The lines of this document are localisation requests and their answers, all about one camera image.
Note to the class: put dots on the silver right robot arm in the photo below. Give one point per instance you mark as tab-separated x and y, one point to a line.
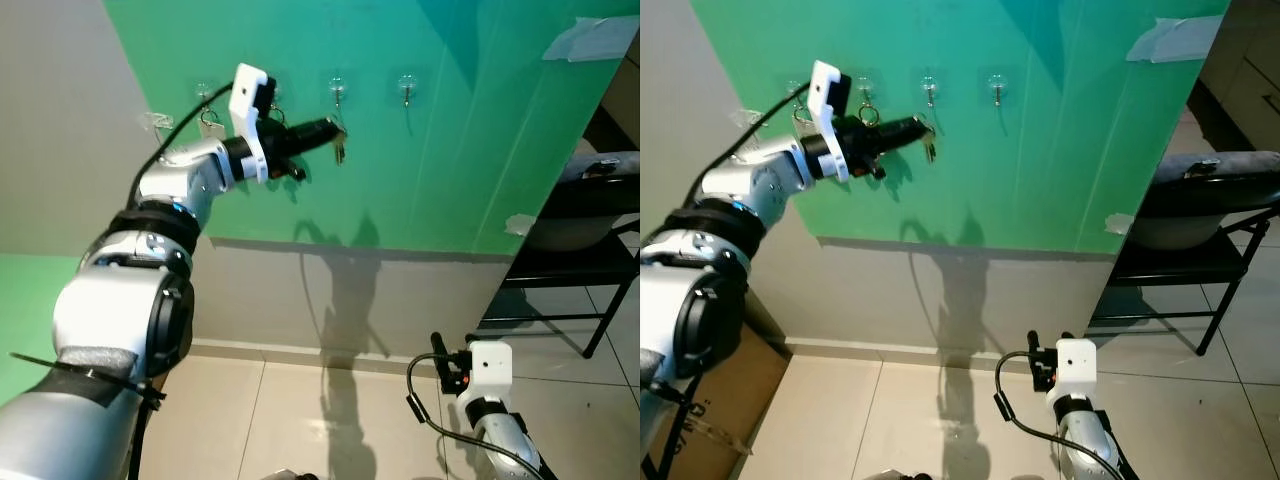
510	450
1090	445

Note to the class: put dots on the brown cardboard box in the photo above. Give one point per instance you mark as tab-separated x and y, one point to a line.
735	400

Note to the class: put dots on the grey robot leg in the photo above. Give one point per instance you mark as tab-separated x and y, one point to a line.
897	476
290	475

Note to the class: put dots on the large white tape piece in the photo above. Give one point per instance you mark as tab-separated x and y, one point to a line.
580	40
1175	40

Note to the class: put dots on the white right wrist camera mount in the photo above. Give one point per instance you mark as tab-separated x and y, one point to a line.
490	368
1072	366

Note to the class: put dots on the grey round basin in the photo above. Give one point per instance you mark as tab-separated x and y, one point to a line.
590	190
1210	190

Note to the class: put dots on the black metal chair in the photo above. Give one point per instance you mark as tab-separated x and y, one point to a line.
1170	266
560	266

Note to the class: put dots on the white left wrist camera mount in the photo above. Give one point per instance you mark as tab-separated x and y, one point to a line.
245	110
822	100

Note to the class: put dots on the green wall board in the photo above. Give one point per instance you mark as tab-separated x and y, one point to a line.
1050	160
450	160

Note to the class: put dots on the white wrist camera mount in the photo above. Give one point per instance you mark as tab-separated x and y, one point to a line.
245	110
822	100
490	368
1072	366

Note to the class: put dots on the small clear tape piece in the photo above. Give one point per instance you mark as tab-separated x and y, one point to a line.
517	223
745	119
155	121
1118	223

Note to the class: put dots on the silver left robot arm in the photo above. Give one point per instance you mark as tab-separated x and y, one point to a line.
690	300
110	310

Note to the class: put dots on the clear adhesive wall hook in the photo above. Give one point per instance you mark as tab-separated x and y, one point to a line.
337	88
997	88
929	88
203	90
795	90
406	88
862	84
277	84

